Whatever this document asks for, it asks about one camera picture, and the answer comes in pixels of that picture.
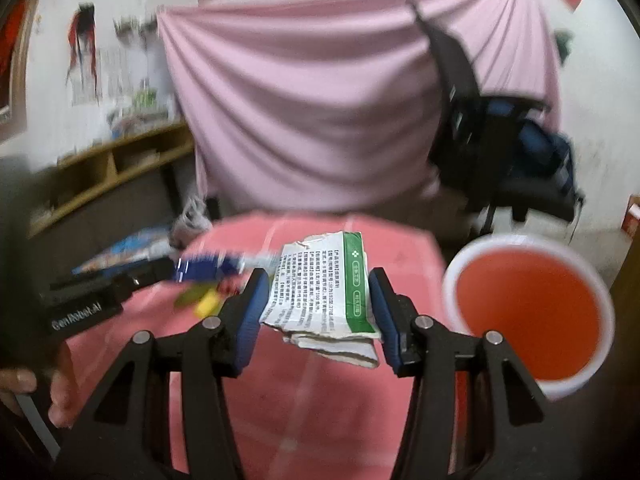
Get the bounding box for white green paper box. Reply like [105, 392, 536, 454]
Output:
[259, 231, 382, 370]

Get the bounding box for pink checked blanket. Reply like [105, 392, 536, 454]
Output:
[65, 210, 453, 480]

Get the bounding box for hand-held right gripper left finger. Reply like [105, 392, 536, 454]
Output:
[50, 268, 271, 480]

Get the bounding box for green wall decoration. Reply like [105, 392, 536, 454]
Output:
[554, 30, 574, 67]

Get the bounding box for pink cloth curtain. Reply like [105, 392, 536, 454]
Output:
[157, 0, 563, 212]

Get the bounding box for red black wall hanging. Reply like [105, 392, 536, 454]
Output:
[67, 4, 98, 87]

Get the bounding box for blue printed bag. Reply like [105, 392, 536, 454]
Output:
[72, 227, 174, 276]

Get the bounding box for white red plastic bucket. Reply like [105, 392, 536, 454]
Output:
[442, 234, 615, 401]

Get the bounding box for yellow wrapper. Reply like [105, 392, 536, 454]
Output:
[195, 292, 222, 317]

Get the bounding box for dark blue backpack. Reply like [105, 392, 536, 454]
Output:
[487, 100, 576, 196]

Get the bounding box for person's left hand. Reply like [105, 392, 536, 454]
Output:
[0, 347, 81, 427]

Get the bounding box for black office chair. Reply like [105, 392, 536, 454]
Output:
[407, 0, 586, 237]

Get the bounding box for wooden shelf unit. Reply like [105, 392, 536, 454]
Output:
[27, 120, 197, 239]

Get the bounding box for grey plastic bag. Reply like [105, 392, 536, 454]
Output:
[172, 199, 212, 249]

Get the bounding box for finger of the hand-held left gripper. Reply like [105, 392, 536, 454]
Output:
[117, 257, 176, 306]

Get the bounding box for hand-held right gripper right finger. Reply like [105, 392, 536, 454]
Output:
[367, 267, 547, 480]

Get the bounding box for wrappers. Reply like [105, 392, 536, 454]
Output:
[175, 252, 246, 285]

